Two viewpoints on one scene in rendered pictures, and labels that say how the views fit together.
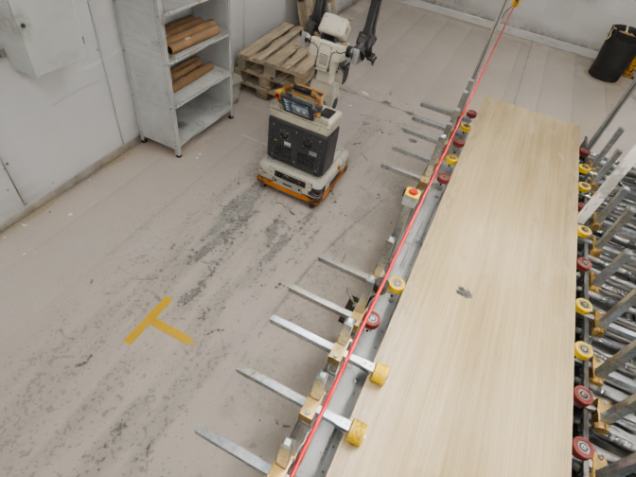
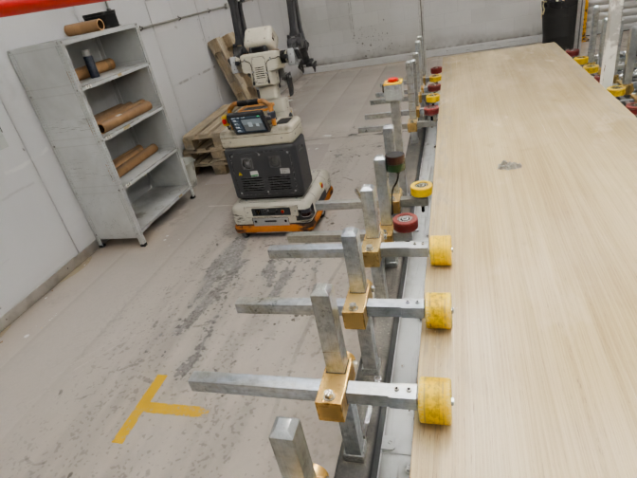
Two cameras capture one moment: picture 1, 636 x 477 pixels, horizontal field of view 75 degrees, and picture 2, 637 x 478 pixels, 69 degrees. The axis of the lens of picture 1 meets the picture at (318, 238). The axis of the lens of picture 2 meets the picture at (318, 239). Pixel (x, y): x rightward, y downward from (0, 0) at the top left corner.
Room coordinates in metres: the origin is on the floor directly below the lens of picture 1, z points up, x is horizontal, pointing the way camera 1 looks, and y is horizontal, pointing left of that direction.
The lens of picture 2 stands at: (-0.26, -0.06, 1.63)
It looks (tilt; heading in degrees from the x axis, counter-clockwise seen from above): 29 degrees down; 2
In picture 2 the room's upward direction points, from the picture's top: 11 degrees counter-clockwise
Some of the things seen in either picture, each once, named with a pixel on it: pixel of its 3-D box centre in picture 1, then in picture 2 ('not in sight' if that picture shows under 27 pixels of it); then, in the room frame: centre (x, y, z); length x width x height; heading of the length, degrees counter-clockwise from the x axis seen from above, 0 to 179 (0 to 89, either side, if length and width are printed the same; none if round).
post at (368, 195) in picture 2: (339, 351); (376, 260); (0.87, -0.18, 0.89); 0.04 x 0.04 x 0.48; 72
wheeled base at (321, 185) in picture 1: (305, 165); (284, 199); (3.07, 0.24, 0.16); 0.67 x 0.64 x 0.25; 161
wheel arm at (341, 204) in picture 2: (357, 274); (370, 203); (1.34, -0.23, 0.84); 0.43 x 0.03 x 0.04; 72
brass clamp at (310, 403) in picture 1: (312, 402); (358, 302); (0.61, -0.09, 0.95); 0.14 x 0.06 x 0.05; 162
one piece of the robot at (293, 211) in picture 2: (290, 178); (271, 211); (2.76, 0.33, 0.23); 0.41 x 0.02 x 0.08; 71
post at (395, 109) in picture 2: (397, 234); (399, 152); (1.60, -0.41, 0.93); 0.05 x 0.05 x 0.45; 72
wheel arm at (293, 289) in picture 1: (330, 307); (348, 236); (1.11, -0.12, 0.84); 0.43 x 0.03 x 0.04; 72
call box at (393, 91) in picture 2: (411, 198); (393, 90); (1.60, -0.41, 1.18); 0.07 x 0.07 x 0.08; 72
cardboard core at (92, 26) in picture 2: not in sight; (83, 27); (3.63, 1.47, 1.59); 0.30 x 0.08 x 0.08; 72
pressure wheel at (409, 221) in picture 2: (369, 324); (406, 231); (1.05, -0.31, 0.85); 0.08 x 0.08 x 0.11
